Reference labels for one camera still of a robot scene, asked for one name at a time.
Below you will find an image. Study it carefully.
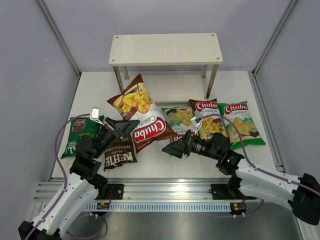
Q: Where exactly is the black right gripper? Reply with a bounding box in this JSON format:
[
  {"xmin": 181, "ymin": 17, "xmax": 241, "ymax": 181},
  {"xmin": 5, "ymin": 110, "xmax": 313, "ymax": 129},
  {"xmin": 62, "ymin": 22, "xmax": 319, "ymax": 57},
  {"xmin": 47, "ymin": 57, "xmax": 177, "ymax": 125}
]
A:
[{"xmin": 163, "ymin": 129, "xmax": 221, "ymax": 160}]

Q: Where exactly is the brown Chuba cassava chips bag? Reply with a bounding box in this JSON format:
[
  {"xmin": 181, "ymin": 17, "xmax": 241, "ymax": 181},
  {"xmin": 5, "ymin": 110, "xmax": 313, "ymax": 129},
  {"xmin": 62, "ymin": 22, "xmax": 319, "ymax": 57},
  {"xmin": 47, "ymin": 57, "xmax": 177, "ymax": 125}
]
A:
[{"xmin": 107, "ymin": 73, "xmax": 177, "ymax": 153}]

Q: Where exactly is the brown Chuba bag text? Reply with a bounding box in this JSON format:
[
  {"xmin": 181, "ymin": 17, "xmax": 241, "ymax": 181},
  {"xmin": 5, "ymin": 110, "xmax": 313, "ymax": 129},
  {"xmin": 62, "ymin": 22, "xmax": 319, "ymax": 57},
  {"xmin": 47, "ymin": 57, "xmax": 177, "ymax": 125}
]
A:
[{"xmin": 188, "ymin": 98, "xmax": 229, "ymax": 142}]

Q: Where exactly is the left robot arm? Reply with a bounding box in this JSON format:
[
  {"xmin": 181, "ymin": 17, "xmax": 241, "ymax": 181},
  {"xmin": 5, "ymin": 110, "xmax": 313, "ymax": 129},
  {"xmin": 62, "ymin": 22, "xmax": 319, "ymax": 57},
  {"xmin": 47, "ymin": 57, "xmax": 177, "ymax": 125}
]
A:
[{"xmin": 18, "ymin": 118, "xmax": 140, "ymax": 240}]

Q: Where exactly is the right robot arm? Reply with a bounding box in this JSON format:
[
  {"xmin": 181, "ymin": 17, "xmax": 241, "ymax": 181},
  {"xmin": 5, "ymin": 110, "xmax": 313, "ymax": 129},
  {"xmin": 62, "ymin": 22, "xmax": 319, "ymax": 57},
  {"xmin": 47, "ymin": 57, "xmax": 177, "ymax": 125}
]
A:
[{"xmin": 162, "ymin": 130, "xmax": 320, "ymax": 226}]

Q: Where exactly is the brown Kettle potato chips bag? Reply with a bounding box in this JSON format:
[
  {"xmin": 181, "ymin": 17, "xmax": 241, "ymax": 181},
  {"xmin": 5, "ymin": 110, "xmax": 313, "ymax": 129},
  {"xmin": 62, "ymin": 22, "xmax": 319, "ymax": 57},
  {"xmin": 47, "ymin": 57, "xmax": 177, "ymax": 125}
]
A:
[{"xmin": 103, "ymin": 135, "xmax": 138, "ymax": 172}]

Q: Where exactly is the green Chuba cassava chips bag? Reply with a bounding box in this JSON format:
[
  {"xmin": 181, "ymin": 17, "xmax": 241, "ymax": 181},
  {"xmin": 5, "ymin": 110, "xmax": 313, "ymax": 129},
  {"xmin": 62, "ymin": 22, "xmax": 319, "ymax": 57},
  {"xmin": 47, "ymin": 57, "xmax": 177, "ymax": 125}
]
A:
[{"xmin": 161, "ymin": 105, "xmax": 195, "ymax": 145}]

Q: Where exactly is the white two-tier shelf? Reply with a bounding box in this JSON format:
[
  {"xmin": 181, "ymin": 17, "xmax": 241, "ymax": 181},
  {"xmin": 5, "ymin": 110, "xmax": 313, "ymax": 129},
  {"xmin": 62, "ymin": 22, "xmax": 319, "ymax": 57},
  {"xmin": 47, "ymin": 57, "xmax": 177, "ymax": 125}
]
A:
[{"xmin": 109, "ymin": 33, "xmax": 223, "ymax": 100}]

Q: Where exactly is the green Real hand cooked bag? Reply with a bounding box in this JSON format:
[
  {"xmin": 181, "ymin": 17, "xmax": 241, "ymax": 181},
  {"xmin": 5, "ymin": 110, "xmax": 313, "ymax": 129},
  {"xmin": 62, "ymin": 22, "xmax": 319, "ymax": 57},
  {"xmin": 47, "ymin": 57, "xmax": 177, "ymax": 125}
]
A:
[{"xmin": 61, "ymin": 117, "xmax": 100, "ymax": 159}]

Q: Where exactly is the green Chuba bag right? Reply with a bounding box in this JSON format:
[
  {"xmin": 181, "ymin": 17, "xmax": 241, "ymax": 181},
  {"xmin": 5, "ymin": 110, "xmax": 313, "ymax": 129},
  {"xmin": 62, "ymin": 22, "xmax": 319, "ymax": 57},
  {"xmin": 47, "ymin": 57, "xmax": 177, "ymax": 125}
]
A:
[{"xmin": 218, "ymin": 100, "xmax": 266, "ymax": 150}]

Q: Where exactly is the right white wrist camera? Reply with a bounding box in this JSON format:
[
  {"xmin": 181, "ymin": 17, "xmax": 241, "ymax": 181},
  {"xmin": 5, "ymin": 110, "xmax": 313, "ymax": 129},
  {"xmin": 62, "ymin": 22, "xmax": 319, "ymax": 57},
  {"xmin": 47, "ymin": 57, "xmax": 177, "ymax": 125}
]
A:
[{"xmin": 191, "ymin": 117, "xmax": 202, "ymax": 135}]

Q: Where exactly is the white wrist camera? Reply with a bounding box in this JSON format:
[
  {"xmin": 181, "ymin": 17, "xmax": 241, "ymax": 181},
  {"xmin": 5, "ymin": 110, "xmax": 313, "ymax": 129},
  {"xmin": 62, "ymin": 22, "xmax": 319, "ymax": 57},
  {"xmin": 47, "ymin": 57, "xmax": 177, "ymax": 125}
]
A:
[
  {"xmin": 90, "ymin": 107, "xmax": 104, "ymax": 126},
  {"xmin": 191, "ymin": 117, "xmax": 202, "ymax": 135}
]

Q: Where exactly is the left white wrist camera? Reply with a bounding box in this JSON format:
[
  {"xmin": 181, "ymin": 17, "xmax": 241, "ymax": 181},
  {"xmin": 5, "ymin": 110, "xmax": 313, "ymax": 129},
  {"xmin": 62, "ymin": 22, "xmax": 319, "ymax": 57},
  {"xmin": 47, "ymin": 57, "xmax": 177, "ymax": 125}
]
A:
[{"xmin": 90, "ymin": 107, "xmax": 104, "ymax": 126}]

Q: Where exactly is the aluminium mounting rail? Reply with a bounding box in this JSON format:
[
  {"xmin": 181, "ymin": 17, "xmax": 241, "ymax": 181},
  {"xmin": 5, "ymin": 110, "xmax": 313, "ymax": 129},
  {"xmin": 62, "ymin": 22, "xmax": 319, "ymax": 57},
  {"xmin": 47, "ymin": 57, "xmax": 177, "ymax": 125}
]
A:
[{"xmin": 33, "ymin": 181, "xmax": 288, "ymax": 203}]

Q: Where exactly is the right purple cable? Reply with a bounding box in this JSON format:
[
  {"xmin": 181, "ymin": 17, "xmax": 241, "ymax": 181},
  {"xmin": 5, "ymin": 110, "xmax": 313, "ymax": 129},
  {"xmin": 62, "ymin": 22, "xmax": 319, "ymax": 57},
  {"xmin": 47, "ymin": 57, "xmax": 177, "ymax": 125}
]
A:
[{"xmin": 198, "ymin": 113, "xmax": 301, "ymax": 185}]

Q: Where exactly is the white slotted cable duct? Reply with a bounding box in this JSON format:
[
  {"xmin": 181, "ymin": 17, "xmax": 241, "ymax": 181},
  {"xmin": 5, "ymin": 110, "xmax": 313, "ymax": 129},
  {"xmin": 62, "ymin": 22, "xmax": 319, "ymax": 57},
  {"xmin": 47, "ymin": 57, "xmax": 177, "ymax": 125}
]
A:
[{"xmin": 83, "ymin": 202, "xmax": 231, "ymax": 213}]

